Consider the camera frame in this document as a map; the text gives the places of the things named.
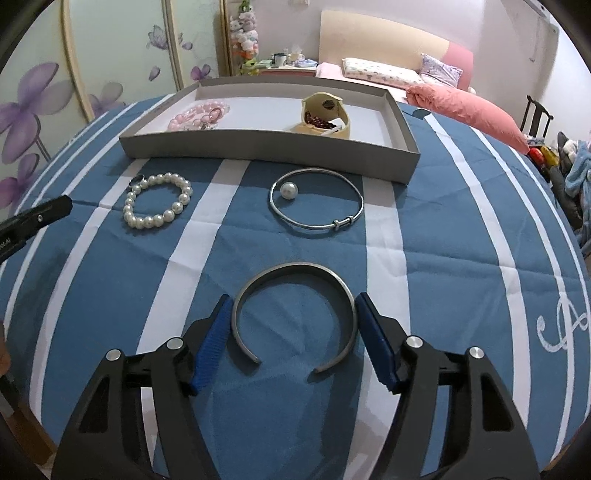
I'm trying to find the grey cuff bangle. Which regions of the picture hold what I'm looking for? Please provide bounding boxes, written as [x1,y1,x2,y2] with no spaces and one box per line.
[230,262,359,375]

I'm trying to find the dark red bead necklace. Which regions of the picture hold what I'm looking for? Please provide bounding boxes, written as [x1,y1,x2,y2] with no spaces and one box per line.
[303,110,340,131]

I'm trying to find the cream jewelry holder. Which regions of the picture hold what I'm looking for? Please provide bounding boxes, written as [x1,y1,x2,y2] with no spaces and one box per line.
[291,92,351,140]

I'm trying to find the person's left hand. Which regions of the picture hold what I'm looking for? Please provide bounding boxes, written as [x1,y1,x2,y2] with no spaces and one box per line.
[0,323,11,376]

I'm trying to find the sliding floral wardrobe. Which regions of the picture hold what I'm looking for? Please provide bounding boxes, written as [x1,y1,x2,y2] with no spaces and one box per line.
[1,1,229,217]

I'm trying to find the blue white striped bedspread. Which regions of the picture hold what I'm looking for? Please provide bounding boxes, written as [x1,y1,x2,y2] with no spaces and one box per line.
[1,100,590,479]

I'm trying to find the blue clothes pile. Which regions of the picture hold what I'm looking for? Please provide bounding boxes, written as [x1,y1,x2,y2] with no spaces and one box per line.
[540,131,590,260]

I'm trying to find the loose white pearl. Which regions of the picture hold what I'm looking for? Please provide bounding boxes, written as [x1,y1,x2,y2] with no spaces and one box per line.
[280,182,298,201]

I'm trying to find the thin silver bangle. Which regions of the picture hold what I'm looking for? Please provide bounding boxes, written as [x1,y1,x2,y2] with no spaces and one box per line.
[269,167,365,231]

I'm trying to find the stack of plush toys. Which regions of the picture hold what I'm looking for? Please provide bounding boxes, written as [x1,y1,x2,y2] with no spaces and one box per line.
[228,0,259,75]

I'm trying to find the pink cream nightstand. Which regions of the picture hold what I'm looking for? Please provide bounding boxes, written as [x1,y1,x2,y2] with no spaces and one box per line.
[259,65,317,77]

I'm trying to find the folded coral pink duvet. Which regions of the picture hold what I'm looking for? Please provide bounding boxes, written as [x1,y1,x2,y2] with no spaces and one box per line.
[406,83,530,154]

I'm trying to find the dark wooden chair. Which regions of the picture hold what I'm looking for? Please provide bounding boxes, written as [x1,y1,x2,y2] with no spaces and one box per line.
[520,95,554,139]

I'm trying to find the grey shallow tray box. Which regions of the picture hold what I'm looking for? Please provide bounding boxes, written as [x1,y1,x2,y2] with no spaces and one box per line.
[119,76,421,184]

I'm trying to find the purple patterned small pillow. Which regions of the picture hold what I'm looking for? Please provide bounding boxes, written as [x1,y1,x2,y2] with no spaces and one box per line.
[419,53,463,88]

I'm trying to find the white patterned pillow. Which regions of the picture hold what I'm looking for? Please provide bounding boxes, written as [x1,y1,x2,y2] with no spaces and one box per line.
[342,57,423,90]

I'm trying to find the cream pink headboard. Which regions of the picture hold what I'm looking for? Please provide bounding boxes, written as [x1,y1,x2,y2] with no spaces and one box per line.
[318,10,474,90]

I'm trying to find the white pearl bracelet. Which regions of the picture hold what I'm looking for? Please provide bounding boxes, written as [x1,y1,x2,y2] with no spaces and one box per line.
[121,172,194,231]

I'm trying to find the pink bead bracelet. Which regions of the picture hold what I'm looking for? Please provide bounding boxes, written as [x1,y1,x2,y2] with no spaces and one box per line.
[166,99,232,132]

